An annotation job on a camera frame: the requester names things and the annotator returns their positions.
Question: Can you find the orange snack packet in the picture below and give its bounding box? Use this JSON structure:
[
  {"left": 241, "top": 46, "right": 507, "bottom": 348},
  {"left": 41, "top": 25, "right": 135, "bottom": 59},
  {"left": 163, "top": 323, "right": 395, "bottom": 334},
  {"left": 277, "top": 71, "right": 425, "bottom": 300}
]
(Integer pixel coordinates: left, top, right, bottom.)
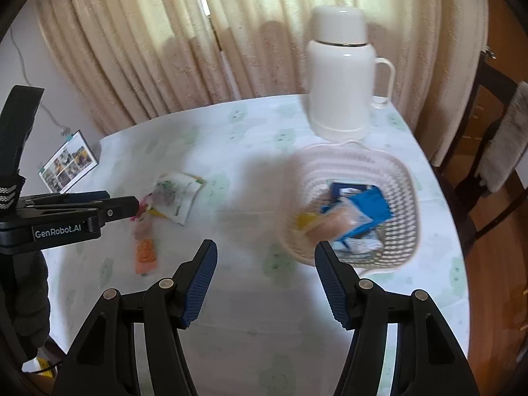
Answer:
[{"left": 133, "top": 220, "right": 160, "bottom": 276}]

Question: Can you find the pale green wafer packet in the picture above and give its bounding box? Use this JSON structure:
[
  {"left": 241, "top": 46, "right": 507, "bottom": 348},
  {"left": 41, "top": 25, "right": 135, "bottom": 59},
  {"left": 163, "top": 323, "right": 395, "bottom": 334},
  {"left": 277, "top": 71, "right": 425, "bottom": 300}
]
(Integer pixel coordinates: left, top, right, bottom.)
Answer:
[{"left": 332, "top": 229, "right": 382, "bottom": 256}]

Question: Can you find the photo collage board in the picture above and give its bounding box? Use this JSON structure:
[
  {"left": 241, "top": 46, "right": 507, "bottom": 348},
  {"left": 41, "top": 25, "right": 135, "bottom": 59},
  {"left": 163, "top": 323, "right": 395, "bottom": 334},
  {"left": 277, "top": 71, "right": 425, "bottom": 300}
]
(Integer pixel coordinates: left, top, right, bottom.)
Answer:
[{"left": 38, "top": 130, "right": 100, "bottom": 194}]

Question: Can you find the white plastic mesh basket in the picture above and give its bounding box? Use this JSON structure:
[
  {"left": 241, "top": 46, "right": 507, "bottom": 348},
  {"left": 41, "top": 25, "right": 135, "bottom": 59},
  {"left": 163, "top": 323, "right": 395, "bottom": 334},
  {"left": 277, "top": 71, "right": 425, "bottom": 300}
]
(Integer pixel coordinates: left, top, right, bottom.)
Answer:
[{"left": 280, "top": 141, "right": 421, "bottom": 275}]

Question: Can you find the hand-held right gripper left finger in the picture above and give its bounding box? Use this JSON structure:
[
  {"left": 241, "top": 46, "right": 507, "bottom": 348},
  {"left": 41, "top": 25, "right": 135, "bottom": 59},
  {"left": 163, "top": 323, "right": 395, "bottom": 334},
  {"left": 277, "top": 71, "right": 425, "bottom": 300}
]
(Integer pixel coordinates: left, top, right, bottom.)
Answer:
[{"left": 49, "top": 239, "right": 218, "bottom": 396}]

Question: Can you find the yellow jelly cup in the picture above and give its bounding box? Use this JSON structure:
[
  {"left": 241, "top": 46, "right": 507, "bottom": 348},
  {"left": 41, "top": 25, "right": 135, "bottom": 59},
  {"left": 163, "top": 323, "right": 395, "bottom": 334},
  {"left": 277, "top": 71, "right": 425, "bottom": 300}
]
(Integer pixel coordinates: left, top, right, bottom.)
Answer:
[{"left": 295, "top": 211, "right": 320, "bottom": 232}]

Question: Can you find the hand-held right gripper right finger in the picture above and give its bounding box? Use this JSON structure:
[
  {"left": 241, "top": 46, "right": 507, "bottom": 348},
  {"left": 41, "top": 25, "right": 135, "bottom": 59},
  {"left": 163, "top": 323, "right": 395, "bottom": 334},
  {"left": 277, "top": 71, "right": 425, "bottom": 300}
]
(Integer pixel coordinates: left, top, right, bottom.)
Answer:
[{"left": 314, "top": 240, "right": 479, "bottom": 396}]

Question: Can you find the dark wooden chair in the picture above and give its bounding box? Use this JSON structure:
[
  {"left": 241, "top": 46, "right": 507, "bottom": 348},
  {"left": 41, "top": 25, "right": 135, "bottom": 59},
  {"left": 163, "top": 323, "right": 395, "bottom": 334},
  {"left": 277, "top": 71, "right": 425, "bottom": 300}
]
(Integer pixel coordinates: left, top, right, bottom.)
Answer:
[{"left": 429, "top": 45, "right": 528, "bottom": 256}]

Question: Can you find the small yellow white object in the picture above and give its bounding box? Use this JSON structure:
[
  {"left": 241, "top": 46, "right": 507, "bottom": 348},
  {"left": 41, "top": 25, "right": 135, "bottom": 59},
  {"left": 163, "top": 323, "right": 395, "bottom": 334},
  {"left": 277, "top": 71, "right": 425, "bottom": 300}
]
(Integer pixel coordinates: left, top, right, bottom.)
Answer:
[{"left": 22, "top": 357, "right": 56, "bottom": 378}]

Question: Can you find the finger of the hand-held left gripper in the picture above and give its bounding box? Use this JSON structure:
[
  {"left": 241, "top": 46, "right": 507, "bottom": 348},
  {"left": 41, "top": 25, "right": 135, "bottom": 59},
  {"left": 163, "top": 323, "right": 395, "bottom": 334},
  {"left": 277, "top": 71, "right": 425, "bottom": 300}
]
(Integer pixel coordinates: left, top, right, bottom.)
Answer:
[
  {"left": 16, "top": 196, "right": 140, "bottom": 225},
  {"left": 25, "top": 190, "right": 111, "bottom": 207}
]

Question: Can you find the clear green printed snack bag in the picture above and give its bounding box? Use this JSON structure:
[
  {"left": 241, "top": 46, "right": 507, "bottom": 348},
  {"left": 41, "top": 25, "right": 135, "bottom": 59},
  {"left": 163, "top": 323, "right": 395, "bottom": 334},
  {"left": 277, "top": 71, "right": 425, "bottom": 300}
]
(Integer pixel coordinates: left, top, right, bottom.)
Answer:
[{"left": 153, "top": 172, "right": 206, "bottom": 226}]

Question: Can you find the grey towel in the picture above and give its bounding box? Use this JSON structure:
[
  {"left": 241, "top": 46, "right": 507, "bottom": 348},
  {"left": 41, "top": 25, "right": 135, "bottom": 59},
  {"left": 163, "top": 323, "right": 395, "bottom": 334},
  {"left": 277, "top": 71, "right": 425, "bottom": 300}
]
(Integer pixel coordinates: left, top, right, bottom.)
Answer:
[{"left": 478, "top": 82, "right": 528, "bottom": 192}]

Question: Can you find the pink candy wrapper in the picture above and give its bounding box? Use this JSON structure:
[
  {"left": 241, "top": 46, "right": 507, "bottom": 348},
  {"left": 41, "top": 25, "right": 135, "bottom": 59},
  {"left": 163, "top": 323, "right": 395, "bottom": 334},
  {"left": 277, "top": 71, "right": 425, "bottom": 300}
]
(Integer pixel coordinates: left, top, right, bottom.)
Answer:
[{"left": 131, "top": 196, "right": 166, "bottom": 221}]

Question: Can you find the dark blue box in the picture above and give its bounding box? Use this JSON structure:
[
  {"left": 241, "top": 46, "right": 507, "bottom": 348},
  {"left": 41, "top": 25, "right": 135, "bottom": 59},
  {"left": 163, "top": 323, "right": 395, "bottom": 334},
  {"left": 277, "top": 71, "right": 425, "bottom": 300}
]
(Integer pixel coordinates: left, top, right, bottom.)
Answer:
[{"left": 330, "top": 181, "right": 374, "bottom": 201}]

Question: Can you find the white thermos jug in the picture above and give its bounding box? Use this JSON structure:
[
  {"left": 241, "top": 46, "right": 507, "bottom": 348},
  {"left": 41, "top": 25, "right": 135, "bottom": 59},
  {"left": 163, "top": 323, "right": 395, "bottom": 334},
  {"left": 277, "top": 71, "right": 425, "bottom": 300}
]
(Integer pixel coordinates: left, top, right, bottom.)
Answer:
[{"left": 304, "top": 6, "right": 397, "bottom": 142}]

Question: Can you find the blue snack packet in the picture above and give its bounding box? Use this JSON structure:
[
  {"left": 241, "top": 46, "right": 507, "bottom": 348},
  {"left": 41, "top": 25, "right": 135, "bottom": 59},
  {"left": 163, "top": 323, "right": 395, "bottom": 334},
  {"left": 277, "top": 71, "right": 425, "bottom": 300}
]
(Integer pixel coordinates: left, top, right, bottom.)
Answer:
[{"left": 322, "top": 185, "right": 392, "bottom": 242}]

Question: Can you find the white printed tablecloth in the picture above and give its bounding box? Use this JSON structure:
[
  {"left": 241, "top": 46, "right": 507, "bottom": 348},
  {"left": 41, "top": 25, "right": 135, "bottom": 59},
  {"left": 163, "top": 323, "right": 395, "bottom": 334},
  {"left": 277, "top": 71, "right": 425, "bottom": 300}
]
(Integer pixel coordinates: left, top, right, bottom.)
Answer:
[{"left": 35, "top": 94, "right": 471, "bottom": 396}]

